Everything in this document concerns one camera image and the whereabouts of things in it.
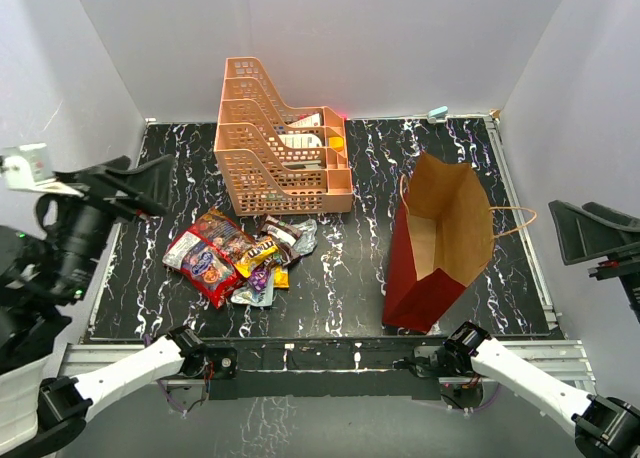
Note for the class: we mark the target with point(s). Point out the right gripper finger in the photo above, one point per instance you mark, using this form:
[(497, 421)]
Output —
[(626, 225), (581, 235)]

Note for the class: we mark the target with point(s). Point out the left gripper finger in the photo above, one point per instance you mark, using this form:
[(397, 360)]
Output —
[(148, 188), (115, 167)]

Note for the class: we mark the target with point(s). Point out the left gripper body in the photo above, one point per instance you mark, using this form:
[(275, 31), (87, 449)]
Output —
[(115, 204)]

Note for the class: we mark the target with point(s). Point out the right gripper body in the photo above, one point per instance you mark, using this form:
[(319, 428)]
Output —
[(623, 264)]

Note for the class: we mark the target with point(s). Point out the red candy bag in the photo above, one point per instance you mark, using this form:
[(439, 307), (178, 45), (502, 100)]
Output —
[(206, 253)]

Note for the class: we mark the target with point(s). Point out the yellow M&M candy packet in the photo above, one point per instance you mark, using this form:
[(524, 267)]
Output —
[(255, 256)]

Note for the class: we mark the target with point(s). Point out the red brown paper bag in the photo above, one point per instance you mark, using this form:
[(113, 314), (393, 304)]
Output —
[(443, 238)]

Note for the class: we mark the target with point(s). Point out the purple small candy packet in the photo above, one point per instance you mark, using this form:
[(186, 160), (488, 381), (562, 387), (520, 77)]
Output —
[(260, 279)]

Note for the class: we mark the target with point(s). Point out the yellow snack packet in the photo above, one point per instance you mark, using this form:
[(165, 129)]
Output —
[(280, 277)]

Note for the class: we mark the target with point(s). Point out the silver foil snack packet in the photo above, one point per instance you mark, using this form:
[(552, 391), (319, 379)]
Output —
[(307, 242)]

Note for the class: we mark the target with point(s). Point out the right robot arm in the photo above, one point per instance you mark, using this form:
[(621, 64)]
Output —
[(601, 426)]

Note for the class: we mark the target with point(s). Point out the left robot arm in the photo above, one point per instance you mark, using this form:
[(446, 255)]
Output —
[(46, 299)]

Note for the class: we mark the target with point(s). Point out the peach plastic file organizer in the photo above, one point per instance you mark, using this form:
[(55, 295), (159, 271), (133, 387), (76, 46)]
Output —
[(269, 167)]

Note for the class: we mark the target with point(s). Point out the white box in organizer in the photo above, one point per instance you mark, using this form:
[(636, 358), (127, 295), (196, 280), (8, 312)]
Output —
[(312, 120)]

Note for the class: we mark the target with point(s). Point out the orange yellow round object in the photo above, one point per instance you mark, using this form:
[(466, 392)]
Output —
[(336, 143)]

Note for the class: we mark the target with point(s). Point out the light blue eraser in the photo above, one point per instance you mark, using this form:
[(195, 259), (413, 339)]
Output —
[(437, 114)]

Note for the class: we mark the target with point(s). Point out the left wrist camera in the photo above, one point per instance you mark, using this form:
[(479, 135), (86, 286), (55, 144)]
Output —
[(27, 167)]

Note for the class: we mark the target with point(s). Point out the aluminium front rail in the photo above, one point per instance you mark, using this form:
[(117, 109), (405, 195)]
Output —
[(566, 360)]

